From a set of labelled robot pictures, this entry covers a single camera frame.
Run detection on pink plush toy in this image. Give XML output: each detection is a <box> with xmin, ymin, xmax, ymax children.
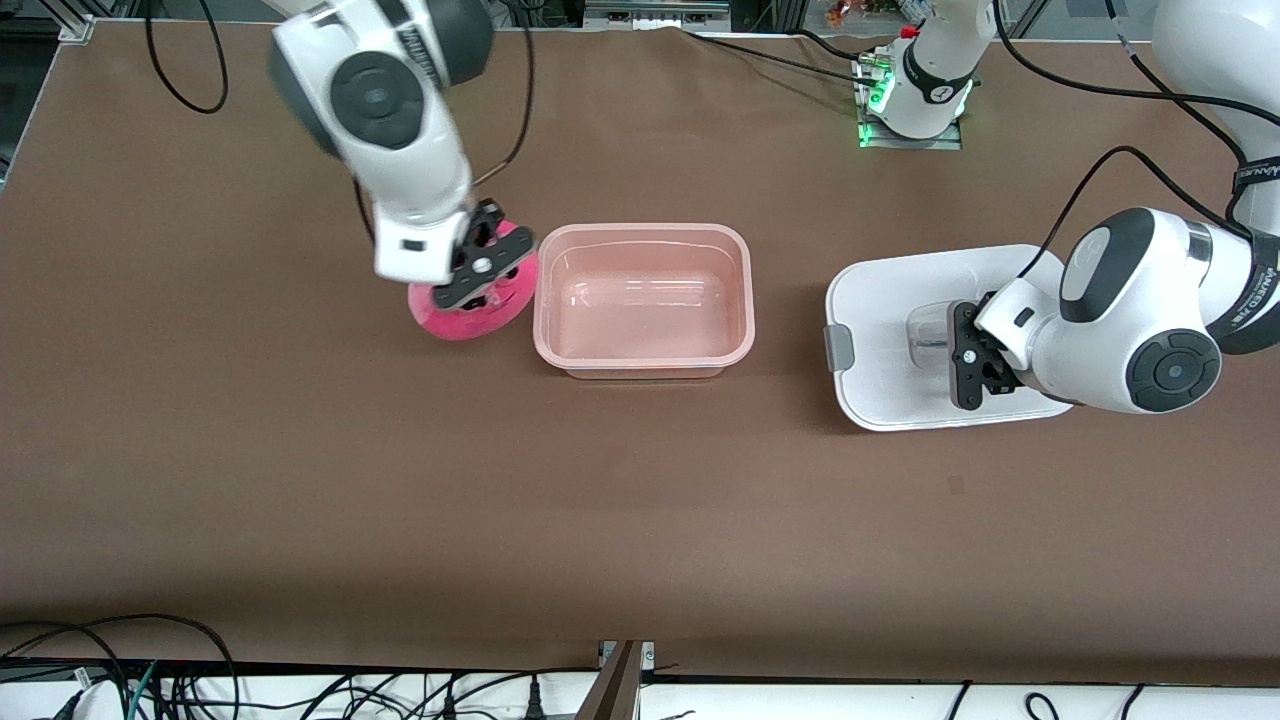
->
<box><xmin>407</xmin><ymin>220</ymin><xmax>542</xmax><ymax>343</ymax></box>

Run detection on white box lid grey clips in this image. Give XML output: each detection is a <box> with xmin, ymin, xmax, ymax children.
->
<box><xmin>824</xmin><ymin>244</ymin><xmax>1076</xmax><ymax>433</ymax></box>

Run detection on pink translucent plastic box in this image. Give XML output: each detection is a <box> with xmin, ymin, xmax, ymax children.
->
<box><xmin>532</xmin><ymin>223</ymin><xmax>756</xmax><ymax>380</ymax></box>

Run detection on brown table cover sheet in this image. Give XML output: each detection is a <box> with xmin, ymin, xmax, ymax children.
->
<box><xmin>0</xmin><ymin>20</ymin><xmax>1280</xmax><ymax>687</ymax></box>

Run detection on white bench board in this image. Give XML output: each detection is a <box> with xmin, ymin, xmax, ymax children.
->
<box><xmin>0</xmin><ymin>670</ymin><xmax>1280</xmax><ymax>720</ymax></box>

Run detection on colourful background items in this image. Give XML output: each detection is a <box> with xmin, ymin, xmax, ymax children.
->
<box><xmin>825</xmin><ymin>0</ymin><xmax>937</xmax><ymax>27</ymax></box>

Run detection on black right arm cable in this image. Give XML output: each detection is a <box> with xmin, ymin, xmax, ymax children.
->
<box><xmin>145</xmin><ymin>0</ymin><xmax>535</xmax><ymax>241</ymax></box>

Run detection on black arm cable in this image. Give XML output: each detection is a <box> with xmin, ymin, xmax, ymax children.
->
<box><xmin>145</xmin><ymin>0</ymin><xmax>535</xmax><ymax>241</ymax></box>
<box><xmin>995</xmin><ymin>0</ymin><xmax>1257</xmax><ymax>281</ymax></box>

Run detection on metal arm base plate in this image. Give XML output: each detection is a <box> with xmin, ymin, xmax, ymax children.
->
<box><xmin>857</xmin><ymin>52</ymin><xmax>964</xmax><ymax>151</ymax></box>

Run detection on aluminium frame bar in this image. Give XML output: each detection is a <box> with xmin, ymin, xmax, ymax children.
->
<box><xmin>585</xmin><ymin>0</ymin><xmax>732</xmax><ymax>30</ymax></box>

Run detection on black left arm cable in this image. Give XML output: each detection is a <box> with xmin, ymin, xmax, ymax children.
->
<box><xmin>995</xmin><ymin>0</ymin><xmax>1257</xmax><ymax>281</ymax></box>

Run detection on long black table cable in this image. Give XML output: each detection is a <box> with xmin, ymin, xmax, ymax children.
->
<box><xmin>685</xmin><ymin>29</ymin><xmax>879</xmax><ymax>88</ymax></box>

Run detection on short black table cable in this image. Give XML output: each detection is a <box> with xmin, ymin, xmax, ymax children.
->
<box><xmin>793</xmin><ymin>28</ymin><xmax>885</xmax><ymax>63</ymax></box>

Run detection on aluminium profile post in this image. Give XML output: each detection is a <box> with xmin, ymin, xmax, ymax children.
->
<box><xmin>575</xmin><ymin>640</ymin><xmax>656</xmax><ymax>720</ymax></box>

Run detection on black looping cable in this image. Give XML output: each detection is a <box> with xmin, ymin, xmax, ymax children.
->
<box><xmin>0</xmin><ymin>613</ymin><xmax>241</xmax><ymax>720</ymax></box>

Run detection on teal cable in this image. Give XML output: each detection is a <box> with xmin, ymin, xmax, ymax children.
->
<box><xmin>128</xmin><ymin>660</ymin><xmax>163</xmax><ymax>720</ymax></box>

